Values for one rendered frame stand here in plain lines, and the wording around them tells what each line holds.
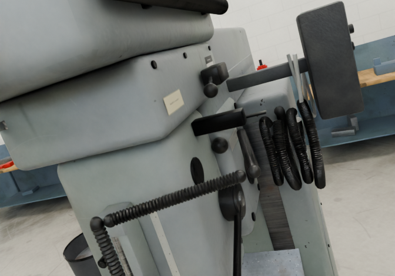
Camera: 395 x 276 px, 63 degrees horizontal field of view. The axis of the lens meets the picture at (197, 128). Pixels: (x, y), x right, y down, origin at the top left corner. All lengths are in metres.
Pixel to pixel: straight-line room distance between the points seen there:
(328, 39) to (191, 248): 0.43
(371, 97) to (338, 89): 4.20
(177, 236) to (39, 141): 0.22
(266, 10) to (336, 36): 4.02
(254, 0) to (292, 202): 3.94
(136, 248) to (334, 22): 0.50
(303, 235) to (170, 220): 0.60
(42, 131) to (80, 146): 0.05
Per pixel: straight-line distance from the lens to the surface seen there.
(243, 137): 0.44
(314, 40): 0.65
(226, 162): 0.61
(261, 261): 1.04
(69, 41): 0.28
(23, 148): 0.48
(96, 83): 0.39
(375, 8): 4.76
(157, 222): 0.46
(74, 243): 2.89
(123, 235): 0.45
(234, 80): 0.75
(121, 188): 0.46
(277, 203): 0.94
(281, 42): 4.65
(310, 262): 1.05
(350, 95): 0.67
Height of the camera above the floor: 1.71
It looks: 12 degrees down
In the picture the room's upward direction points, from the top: 18 degrees counter-clockwise
